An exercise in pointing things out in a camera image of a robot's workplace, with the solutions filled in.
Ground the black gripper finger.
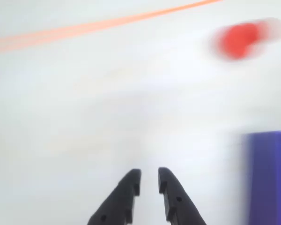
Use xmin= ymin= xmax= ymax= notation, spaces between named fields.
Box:
xmin=87 ymin=168 xmax=142 ymax=225
xmin=157 ymin=167 xmax=207 ymax=225

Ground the blue box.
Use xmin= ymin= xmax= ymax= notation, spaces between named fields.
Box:
xmin=242 ymin=131 xmax=281 ymax=225

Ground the red toy duck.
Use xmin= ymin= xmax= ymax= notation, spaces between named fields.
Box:
xmin=212 ymin=17 xmax=281 ymax=62

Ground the orange tape line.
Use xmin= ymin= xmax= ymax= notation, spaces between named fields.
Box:
xmin=0 ymin=0 xmax=223 ymax=53

